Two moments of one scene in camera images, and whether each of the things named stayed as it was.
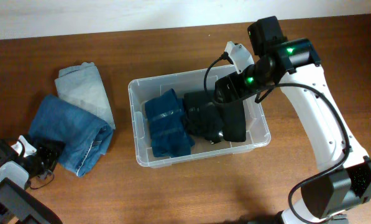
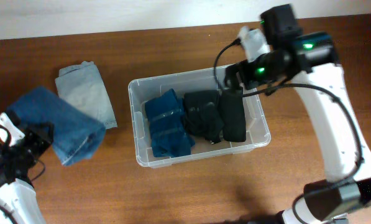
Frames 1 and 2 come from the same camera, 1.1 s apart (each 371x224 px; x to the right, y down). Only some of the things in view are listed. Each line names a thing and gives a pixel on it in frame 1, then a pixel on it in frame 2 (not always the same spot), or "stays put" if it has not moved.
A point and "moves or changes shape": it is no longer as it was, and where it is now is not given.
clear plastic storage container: x=141 y=91 stays put
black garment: x=234 y=129 stays put
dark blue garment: x=170 y=134 stays put
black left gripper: x=54 y=147 -> x=45 y=135
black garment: x=202 y=115 stays put
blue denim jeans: x=86 y=137 moves or changes shape
